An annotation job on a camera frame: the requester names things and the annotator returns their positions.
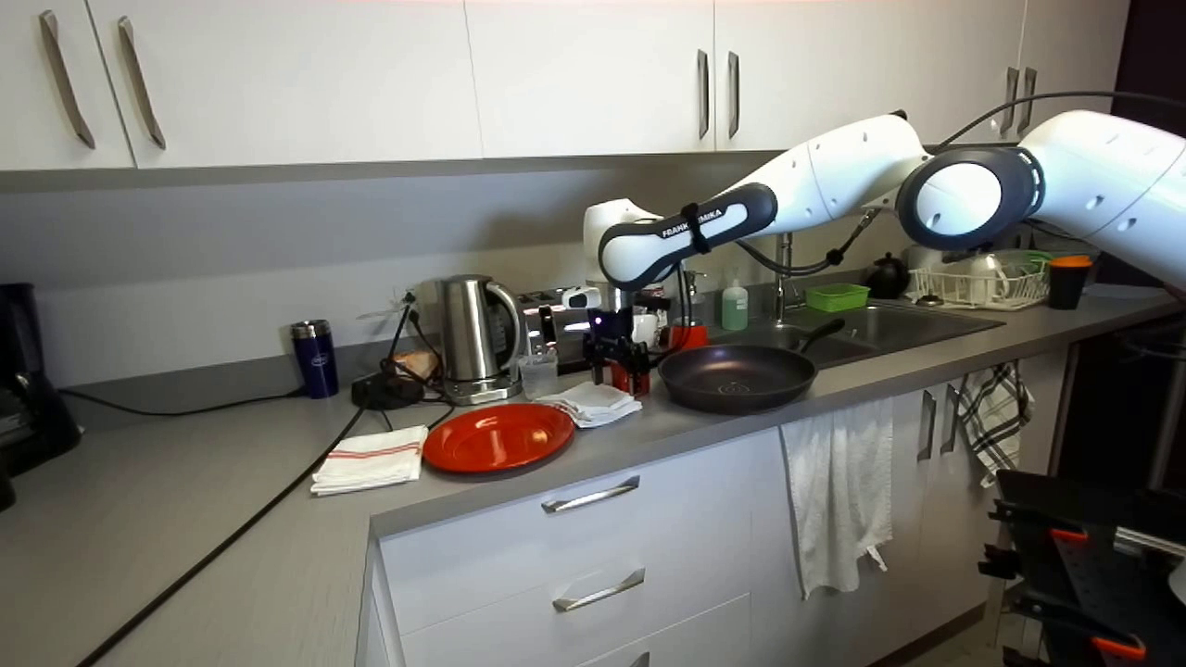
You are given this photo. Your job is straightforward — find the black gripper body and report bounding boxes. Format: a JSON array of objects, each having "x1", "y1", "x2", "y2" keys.
[{"x1": 586, "y1": 302, "x2": 658, "y2": 372}]

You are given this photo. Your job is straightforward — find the white towel with red stripe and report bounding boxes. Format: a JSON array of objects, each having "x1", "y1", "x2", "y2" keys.
[
  {"x1": 304, "y1": 424, "x2": 434, "y2": 499},
  {"x1": 542, "y1": 377, "x2": 648, "y2": 435}
]

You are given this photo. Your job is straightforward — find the black frying pan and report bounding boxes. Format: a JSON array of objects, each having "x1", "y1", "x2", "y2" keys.
[{"x1": 656, "y1": 317, "x2": 852, "y2": 418}]

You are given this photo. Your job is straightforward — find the plain white terry towel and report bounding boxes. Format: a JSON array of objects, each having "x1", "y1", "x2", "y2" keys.
[{"x1": 777, "y1": 393, "x2": 903, "y2": 603}]

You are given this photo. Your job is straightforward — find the red cup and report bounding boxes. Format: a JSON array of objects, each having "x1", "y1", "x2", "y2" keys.
[{"x1": 663, "y1": 318, "x2": 715, "y2": 357}]

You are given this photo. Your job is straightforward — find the clear plastic cup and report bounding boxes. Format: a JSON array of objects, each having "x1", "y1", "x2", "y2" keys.
[{"x1": 517, "y1": 344, "x2": 564, "y2": 397}]

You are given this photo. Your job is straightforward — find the green soap bottle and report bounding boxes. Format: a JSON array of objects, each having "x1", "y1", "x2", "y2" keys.
[{"x1": 715, "y1": 277, "x2": 757, "y2": 338}]

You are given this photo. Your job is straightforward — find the red plate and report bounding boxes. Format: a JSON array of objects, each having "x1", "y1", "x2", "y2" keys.
[{"x1": 418, "y1": 397, "x2": 583, "y2": 482}]

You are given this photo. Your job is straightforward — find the steel electric kettle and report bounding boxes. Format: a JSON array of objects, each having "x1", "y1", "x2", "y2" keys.
[{"x1": 437, "y1": 272, "x2": 528, "y2": 393}]

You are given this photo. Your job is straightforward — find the steel faucet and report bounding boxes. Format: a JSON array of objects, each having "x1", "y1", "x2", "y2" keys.
[{"x1": 766, "y1": 230, "x2": 803, "y2": 330}]

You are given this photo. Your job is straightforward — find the white base cabinet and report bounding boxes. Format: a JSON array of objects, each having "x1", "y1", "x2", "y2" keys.
[{"x1": 347, "y1": 350, "x2": 1076, "y2": 667}]

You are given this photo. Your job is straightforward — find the green sponge container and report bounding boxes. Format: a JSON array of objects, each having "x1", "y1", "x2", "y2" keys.
[{"x1": 799, "y1": 282, "x2": 876, "y2": 318}]

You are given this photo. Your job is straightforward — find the small black tripod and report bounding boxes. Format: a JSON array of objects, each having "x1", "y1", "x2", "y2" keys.
[{"x1": 376, "y1": 286, "x2": 441, "y2": 383}]

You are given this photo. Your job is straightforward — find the black round base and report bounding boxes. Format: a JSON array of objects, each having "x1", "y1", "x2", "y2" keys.
[{"x1": 347, "y1": 366, "x2": 434, "y2": 415}]

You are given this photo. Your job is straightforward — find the black teapot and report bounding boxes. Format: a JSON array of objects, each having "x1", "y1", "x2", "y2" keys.
[{"x1": 863, "y1": 247, "x2": 914, "y2": 304}]

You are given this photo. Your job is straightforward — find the steel sink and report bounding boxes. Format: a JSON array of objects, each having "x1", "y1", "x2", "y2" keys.
[{"x1": 753, "y1": 302, "x2": 1009, "y2": 372}]

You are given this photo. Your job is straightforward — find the blue tumbler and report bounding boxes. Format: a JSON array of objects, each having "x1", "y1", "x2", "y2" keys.
[{"x1": 287, "y1": 317, "x2": 343, "y2": 405}]

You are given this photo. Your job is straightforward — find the white dish rack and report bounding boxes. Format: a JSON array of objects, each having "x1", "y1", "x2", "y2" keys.
[{"x1": 909, "y1": 245, "x2": 1055, "y2": 317}]

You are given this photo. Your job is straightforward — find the black cup orange lid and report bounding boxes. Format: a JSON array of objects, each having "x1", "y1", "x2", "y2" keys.
[{"x1": 1044, "y1": 247, "x2": 1100, "y2": 317}]

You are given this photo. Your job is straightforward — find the black robot stand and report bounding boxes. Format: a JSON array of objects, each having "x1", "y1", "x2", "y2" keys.
[{"x1": 974, "y1": 462, "x2": 1186, "y2": 667}]

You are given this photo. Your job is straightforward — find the black coffee machine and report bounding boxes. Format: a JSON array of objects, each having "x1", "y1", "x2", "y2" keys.
[{"x1": 0, "y1": 277, "x2": 84, "y2": 515}]

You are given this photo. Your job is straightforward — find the metal drawer handle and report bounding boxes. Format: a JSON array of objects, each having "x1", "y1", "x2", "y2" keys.
[
  {"x1": 537, "y1": 471, "x2": 643, "y2": 520},
  {"x1": 548, "y1": 565, "x2": 651, "y2": 620}
]

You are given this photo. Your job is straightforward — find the metal base cabinet handle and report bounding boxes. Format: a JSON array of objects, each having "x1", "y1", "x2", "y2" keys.
[
  {"x1": 937, "y1": 383, "x2": 964, "y2": 460},
  {"x1": 911, "y1": 388, "x2": 940, "y2": 466}
]

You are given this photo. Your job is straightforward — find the white wall cabinet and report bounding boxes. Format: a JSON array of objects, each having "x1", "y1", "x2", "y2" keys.
[{"x1": 0, "y1": 0, "x2": 1135, "y2": 179}]

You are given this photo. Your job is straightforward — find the long black power cable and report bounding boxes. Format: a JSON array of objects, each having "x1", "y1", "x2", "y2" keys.
[{"x1": 72, "y1": 405, "x2": 371, "y2": 667}]

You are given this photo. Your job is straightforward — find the thin black appliance cable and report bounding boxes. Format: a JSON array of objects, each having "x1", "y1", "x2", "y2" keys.
[{"x1": 56, "y1": 383, "x2": 307, "y2": 424}]

